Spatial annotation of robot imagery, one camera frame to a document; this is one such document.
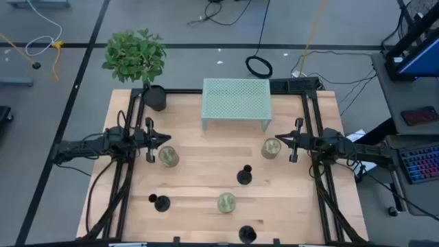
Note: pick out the black metal table frame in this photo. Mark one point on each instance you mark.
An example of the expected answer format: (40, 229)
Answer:
(310, 99)

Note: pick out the black plant pot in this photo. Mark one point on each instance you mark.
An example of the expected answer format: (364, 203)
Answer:
(155, 97)

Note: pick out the white paper sheet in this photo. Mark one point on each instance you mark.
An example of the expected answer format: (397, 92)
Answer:
(356, 134)

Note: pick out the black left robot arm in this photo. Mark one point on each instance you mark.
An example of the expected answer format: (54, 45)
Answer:
(85, 145)

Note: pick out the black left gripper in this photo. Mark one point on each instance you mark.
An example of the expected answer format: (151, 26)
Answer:
(150, 140)

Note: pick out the monitor with blue screen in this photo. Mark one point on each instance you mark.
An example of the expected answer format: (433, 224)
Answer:
(423, 60)

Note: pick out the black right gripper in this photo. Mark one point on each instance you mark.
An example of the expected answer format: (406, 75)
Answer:
(300, 141)

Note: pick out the glass candle jar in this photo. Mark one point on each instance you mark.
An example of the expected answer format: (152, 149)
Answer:
(271, 148)
(226, 202)
(168, 156)

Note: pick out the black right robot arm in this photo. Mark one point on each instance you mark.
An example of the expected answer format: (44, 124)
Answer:
(363, 151)

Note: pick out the black candlestick holder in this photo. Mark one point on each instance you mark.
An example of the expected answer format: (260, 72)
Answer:
(244, 177)
(247, 234)
(162, 203)

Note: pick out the backlit rainbow keyboard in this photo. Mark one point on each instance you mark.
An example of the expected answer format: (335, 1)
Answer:
(422, 164)

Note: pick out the mint green mesh shelf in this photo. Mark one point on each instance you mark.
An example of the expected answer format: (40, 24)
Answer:
(236, 99)

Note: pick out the green leafy artificial plant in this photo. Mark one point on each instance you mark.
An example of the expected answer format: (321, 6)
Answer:
(133, 55)

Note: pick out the dark red phone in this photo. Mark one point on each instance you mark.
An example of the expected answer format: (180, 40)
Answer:
(420, 116)

